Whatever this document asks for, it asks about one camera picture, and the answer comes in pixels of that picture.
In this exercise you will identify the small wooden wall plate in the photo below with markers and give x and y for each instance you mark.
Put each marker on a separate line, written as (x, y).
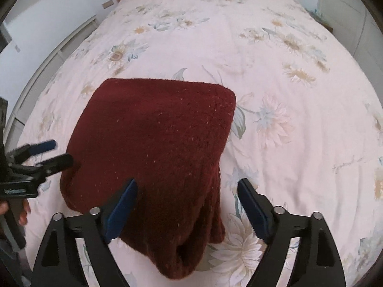
(107, 4)

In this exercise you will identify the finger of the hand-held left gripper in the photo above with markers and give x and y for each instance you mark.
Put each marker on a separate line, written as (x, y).
(45, 147)
(58, 163)

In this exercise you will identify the person's left hand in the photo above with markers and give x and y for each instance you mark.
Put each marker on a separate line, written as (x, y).
(24, 213)

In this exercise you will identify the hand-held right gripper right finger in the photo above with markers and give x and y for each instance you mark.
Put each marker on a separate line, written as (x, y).
(254, 212)

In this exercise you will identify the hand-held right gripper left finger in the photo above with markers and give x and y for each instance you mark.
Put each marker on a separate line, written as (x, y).
(121, 212)

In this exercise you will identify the dark red knitted sweater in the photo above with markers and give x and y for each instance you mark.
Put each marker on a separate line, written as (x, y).
(155, 143)

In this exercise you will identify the white panelled bed frame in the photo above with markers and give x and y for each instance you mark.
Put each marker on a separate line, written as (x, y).
(56, 56)

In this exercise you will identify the floral pink bed cover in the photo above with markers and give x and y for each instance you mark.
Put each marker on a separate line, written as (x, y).
(284, 65)

